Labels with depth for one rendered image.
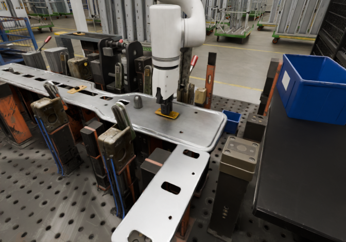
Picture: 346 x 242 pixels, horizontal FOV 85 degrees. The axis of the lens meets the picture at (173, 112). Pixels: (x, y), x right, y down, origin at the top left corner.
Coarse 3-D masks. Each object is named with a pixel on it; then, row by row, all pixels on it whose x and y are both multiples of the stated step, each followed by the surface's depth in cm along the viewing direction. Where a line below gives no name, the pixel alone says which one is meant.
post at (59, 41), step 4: (56, 36) 122; (56, 40) 123; (60, 40) 121; (64, 40) 122; (68, 40) 125; (60, 44) 123; (64, 44) 123; (68, 44) 125; (68, 48) 126; (72, 48) 128; (68, 52) 127; (72, 52) 129; (72, 56) 130
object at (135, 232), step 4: (132, 232) 36; (136, 232) 36; (132, 236) 35; (136, 236) 35; (140, 236) 35; (144, 236) 35; (128, 240) 35; (132, 240) 35; (136, 240) 35; (140, 240) 35; (144, 240) 35; (148, 240) 35
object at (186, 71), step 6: (180, 48) 68; (186, 48) 67; (192, 48) 70; (186, 54) 71; (180, 60) 72; (186, 60) 72; (180, 66) 73; (186, 66) 73; (180, 72) 74; (186, 72) 72; (180, 78) 75; (186, 78) 73; (180, 84) 76; (186, 84) 74
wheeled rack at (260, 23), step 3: (261, 6) 787; (264, 6) 841; (261, 9) 793; (264, 9) 863; (267, 15) 864; (261, 18) 870; (258, 21) 815; (261, 21) 866; (258, 24) 819; (261, 24) 814; (264, 24) 808; (267, 24) 807; (270, 24) 803; (273, 24) 800; (288, 24) 777; (258, 27) 831; (261, 27) 893; (258, 30) 837
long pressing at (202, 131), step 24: (0, 72) 106; (24, 72) 106; (48, 72) 105; (72, 96) 81; (96, 96) 81; (120, 96) 81; (144, 96) 81; (144, 120) 65; (168, 120) 65; (192, 120) 65; (216, 120) 65; (192, 144) 55; (216, 144) 56
